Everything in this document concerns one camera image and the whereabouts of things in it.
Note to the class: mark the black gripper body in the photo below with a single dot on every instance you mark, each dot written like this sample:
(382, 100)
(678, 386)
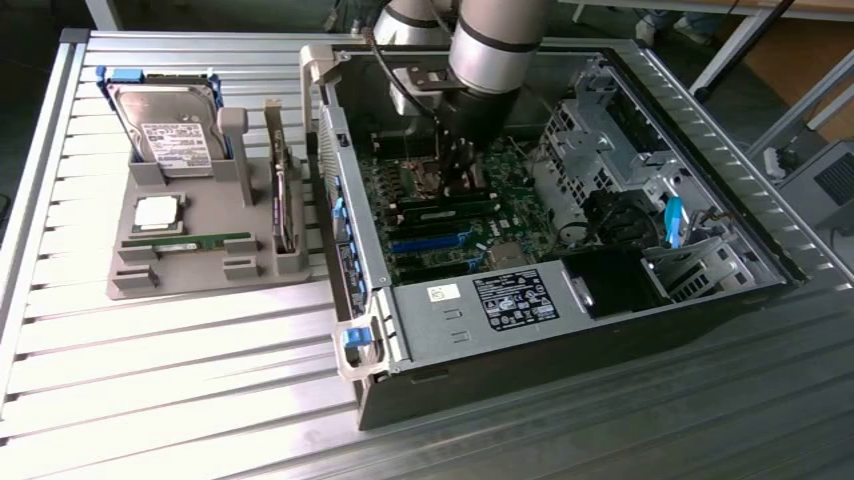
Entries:
(484, 115)

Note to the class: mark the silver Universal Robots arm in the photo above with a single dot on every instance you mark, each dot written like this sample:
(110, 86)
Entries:
(497, 35)

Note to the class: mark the installed black RAM stick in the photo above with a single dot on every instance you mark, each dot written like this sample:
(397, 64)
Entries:
(448, 207)

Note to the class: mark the green RAM stick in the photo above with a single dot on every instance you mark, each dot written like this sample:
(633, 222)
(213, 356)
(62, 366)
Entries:
(201, 241)

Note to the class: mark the CPU socket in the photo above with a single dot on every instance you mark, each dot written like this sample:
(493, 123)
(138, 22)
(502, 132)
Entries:
(417, 172)

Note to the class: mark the green motherboard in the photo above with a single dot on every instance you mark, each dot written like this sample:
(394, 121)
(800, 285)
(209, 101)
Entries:
(508, 220)

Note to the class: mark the blue expansion slot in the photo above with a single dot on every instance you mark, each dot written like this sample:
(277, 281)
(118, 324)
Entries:
(430, 242)

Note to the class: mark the metal disk bay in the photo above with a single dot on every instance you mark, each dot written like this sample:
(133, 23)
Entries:
(594, 135)

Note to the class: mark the silver chipset heat sink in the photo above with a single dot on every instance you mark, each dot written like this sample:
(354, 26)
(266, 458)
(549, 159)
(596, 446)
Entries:
(509, 256)

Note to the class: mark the graphics card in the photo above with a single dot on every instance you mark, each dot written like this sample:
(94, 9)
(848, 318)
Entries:
(283, 200)

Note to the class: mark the grey power supply unit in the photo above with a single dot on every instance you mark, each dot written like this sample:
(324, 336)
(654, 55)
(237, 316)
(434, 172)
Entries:
(468, 315)

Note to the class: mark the person's shoes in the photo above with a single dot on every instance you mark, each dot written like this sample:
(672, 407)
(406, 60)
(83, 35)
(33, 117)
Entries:
(674, 27)

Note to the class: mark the blue case latch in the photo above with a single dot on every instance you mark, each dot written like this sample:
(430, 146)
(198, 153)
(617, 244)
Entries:
(354, 337)

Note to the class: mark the black open PC case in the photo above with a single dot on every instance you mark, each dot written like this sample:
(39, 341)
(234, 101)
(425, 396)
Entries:
(534, 360)

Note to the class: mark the grey parts rack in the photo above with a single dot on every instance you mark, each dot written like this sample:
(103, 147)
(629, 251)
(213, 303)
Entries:
(201, 272)

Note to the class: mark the silver hard disk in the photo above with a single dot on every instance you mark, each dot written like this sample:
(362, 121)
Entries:
(167, 125)

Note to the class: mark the silver CPU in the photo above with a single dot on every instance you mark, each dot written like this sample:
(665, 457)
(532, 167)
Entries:
(159, 212)

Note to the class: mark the white power strip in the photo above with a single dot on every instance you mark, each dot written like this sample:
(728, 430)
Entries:
(780, 160)

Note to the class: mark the grey computer tower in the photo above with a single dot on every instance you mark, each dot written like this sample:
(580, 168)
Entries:
(824, 185)

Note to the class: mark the silver hard disk drive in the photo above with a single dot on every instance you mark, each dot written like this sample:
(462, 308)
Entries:
(103, 82)

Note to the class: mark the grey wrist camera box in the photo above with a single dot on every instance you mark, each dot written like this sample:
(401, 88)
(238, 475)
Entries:
(417, 95)

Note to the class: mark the white desk frame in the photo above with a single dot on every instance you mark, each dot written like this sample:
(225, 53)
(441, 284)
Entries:
(734, 45)

